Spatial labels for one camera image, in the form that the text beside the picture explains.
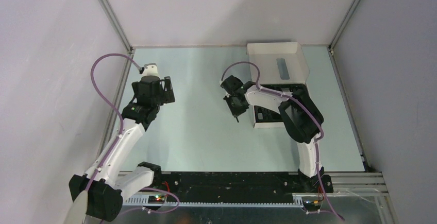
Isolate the white cardboard kit box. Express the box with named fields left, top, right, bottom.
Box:
left=245, top=42, right=310, bottom=128

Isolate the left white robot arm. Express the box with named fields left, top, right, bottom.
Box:
left=64, top=76, right=175, bottom=223

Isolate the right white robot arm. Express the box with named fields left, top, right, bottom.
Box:
left=220, top=75, right=324, bottom=192

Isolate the black plastic tray insert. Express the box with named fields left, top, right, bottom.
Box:
left=254, top=84, right=308, bottom=124

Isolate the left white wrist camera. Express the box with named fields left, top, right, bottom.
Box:
left=140, top=63, right=159, bottom=77

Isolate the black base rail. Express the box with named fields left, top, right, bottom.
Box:
left=153, top=172, right=333, bottom=204

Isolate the aluminium frame post left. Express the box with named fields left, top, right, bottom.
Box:
left=98, top=0, right=133, bottom=53

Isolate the aluminium frame post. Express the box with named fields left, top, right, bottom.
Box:
left=98, top=0, right=133, bottom=53
left=328, top=0, right=362, bottom=49

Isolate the aluminium frame post right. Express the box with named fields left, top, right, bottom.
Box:
left=328, top=0, right=362, bottom=49

